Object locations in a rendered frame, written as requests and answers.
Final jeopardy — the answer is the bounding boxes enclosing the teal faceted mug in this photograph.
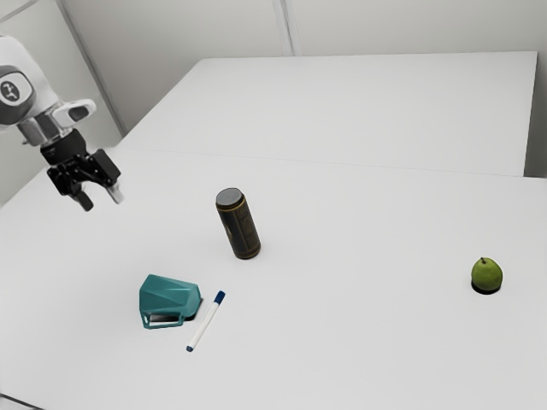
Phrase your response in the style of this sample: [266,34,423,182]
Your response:
[138,273,203,331]

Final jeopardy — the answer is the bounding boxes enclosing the green pear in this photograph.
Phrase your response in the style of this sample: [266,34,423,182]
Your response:
[471,256,504,291]

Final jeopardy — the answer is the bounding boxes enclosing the dark cylindrical can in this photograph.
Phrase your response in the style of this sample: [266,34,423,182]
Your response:
[215,186,262,261]

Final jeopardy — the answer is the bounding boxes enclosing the white marker with blue cap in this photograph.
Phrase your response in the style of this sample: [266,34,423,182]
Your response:
[185,290,226,354]

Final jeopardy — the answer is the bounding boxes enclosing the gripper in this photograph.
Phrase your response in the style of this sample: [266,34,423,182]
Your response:
[39,128,126,213]

